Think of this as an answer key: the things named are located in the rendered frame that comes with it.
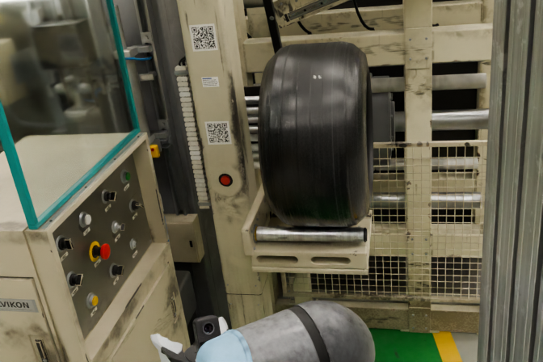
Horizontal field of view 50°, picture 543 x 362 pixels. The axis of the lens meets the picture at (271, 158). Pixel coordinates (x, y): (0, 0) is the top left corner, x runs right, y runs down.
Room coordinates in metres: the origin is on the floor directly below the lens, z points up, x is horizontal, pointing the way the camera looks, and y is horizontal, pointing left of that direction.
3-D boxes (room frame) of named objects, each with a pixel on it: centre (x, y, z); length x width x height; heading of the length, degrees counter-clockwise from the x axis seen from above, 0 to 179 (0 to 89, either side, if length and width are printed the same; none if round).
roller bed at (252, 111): (2.09, 0.01, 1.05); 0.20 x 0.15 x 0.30; 76
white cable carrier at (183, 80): (1.70, 0.23, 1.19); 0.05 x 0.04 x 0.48; 166
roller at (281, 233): (1.53, -0.09, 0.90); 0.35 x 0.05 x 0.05; 76
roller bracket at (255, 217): (1.71, 0.06, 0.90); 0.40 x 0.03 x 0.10; 166
